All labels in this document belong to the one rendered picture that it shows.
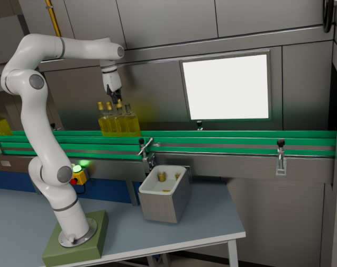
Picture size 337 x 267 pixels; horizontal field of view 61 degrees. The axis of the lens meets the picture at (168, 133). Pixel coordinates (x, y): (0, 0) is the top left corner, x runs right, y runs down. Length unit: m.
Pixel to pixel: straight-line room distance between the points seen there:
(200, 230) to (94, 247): 0.50
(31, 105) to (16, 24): 2.94
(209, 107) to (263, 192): 0.60
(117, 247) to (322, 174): 1.00
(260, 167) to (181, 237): 0.50
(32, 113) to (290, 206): 1.41
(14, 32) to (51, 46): 2.84
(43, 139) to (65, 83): 0.74
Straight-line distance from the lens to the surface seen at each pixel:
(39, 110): 1.25
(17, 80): 1.21
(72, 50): 1.36
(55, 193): 1.40
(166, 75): 1.54
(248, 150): 1.40
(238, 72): 1.44
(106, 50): 1.40
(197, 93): 1.52
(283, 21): 1.41
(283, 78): 1.46
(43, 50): 1.29
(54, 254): 1.51
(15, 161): 2.11
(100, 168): 1.65
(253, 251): 2.10
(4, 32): 4.19
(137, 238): 1.51
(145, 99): 1.63
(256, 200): 1.81
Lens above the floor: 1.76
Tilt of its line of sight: 24 degrees down
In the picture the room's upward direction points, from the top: 11 degrees counter-clockwise
